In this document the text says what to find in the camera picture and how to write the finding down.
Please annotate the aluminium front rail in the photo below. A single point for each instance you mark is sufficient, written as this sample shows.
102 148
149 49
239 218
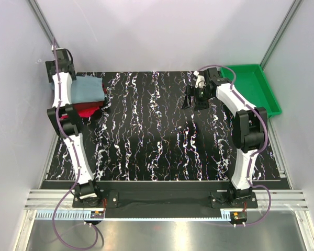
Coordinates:
276 199

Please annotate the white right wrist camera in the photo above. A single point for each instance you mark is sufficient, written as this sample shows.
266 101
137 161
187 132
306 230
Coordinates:
200 80

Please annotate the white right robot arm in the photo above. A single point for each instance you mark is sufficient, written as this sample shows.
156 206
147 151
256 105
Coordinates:
249 134

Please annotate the dark red folded t shirt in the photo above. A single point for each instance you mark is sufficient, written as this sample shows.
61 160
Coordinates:
90 105

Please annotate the green plastic bin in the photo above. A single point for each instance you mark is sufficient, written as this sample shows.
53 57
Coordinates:
252 83

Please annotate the light blue t shirt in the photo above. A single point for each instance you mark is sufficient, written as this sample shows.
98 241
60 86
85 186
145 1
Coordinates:
85 81

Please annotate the bright red folded t shirt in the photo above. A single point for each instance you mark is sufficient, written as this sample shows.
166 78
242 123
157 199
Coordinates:
84 113

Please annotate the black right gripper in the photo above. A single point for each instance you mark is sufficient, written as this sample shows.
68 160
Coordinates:
199 105

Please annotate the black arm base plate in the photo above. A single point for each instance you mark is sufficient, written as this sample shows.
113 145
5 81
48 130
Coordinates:
216 200

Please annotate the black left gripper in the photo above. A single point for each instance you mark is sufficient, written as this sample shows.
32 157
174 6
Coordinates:
49 65

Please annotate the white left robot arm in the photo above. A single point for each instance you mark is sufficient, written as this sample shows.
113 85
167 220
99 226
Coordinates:
68 125

